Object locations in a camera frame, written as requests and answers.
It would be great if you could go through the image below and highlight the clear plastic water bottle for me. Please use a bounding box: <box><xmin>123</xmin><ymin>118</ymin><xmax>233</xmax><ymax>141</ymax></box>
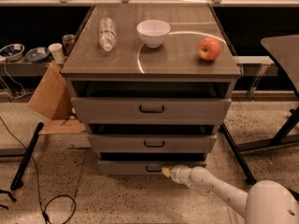
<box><xmin>98</xmin><ymin>18</ymin><xmax>117</xmax><ymax>52</ymax></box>

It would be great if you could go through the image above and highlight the grey top drawer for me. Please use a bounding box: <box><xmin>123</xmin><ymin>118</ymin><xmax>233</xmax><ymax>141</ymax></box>
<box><xmin>71</xmin><ymin>97</ymin><xmax>231</xmax><ymax>125</ymax></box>

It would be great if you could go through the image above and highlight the brown glass jar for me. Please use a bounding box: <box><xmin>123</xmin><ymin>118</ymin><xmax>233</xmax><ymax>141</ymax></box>
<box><xmin>62</xmin><ymin>35</ymin><xmax>76</xmax><ymax>56</ymax></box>

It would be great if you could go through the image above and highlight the grey bottom drawer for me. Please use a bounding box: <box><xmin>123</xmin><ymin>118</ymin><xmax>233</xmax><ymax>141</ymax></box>
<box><xmin>98</xmin><ymin>153</ymin><xmax>207</xmax><ymax>175</ymax></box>

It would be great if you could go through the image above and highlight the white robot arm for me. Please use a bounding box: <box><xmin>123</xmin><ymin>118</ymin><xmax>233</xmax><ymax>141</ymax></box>
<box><xmin>162</xmin><ymin>165</ymin><xmax>299</xmax><ymax>224</ymax></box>

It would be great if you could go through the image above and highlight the grey drawer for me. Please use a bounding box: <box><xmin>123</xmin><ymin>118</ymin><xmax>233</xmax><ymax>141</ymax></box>
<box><xmin>71</xmin><ymin>97</ymin><xmax>231</xmax><ymax>125</ymax></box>
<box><xmin>88</xmin><ymin>134</ymin><xmax>217</xmax><ymax>154</ymax></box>
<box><xmin>98</xmin><ymin>153</ymin><xmax>207</xmax><ymax>175</ymax></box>

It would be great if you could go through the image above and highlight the red apple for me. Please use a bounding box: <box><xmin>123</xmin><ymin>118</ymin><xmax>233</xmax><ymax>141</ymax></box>
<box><xmin>197</xmin><ymin>37</ymin><xmax>221</xmax><ymax>62</ymax></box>

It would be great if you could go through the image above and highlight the grey drawer cabinet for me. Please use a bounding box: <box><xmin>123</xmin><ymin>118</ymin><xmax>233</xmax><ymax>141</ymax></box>
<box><xmin>61</xmin><ymin>3</ymin><xmax>242</xmax><ymax>170</ymax></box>

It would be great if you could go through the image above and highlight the black floor cable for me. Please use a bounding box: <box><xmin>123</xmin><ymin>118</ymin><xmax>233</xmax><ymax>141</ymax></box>
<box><xmin>0</xmin><ymin>116</ymin><xmax>77</xmax><ymax>224</ymax></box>

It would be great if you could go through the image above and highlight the white paper cup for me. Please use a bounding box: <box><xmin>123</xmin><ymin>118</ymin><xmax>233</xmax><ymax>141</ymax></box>
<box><xmin>49</xmin><ymin>43</ymin><xmax>64</xmax><ymax>63</ymax></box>

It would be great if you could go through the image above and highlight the grey middle drawer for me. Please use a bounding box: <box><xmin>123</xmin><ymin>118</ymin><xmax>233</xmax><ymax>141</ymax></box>
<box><xmin>88</xmin><ymin>134</ymin><xmax>217</xmax><ymax>154</ymax></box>

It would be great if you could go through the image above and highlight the black stand leg left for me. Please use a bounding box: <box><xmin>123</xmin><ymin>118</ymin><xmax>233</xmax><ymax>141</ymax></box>
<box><xmin>10</xmin><ymin>122</ymin><xmax>44</xmax><ymax>190</ymax></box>

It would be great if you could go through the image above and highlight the white bowl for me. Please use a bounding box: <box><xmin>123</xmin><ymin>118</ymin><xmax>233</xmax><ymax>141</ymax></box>
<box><xmin>136</xmin><ymin>20</ymin><xmax>171</xmax><ymax>48</ymax></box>

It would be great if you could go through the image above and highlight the brown cardboard box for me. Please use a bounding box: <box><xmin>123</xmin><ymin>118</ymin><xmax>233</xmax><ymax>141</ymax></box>
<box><xmin>29</xmin><ymin>62</ymin><xmax>85</xmax><ymax>135</ymax></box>

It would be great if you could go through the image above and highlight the blue bowl right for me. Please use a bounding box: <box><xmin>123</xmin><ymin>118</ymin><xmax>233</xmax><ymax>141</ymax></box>
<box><xmin>25</xmin><ymin>47</ymin><xmax>50</xmax><ymax>63</ymax></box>

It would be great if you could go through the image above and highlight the black stand leg right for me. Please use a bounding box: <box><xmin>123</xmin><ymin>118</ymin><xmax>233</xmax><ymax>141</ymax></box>
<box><xmin>220</xmin><ymin>123</ymin><xmax>256</xmax><ymax>186</ymax></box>

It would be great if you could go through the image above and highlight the black stand leg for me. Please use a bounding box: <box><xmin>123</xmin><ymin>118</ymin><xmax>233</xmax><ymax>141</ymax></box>
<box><xmin>220</xmin><ymin>123</ymin><xmax>256</xmax><ymax>186</ymax></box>
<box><xmin>10</xmin><ymin>122</ymin><xmax>44</xmax><ymax>190</ymax></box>

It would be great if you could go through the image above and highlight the blue bowl left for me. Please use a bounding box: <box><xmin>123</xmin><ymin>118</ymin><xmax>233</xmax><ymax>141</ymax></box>
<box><xmin>0</xmin><ymin>43</ymin><xmax>24</xmax><ymax>62</ymax></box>

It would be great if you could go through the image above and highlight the white cable left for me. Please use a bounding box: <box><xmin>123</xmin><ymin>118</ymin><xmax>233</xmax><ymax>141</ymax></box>
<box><xmin>0</xmin><ymin>59</ymin><xmax>27</xmax><ymax>101</ymax></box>

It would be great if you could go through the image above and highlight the blue bowl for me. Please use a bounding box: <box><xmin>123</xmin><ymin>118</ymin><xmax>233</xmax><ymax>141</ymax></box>
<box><xmin>25</xmin><ymin>47</ymin><xmax>50</xmax><ymax>63</ymax></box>
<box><xmin>0</xmin><ymin>43</ymin><xmax>24</xmax><ymax>62</ymax></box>

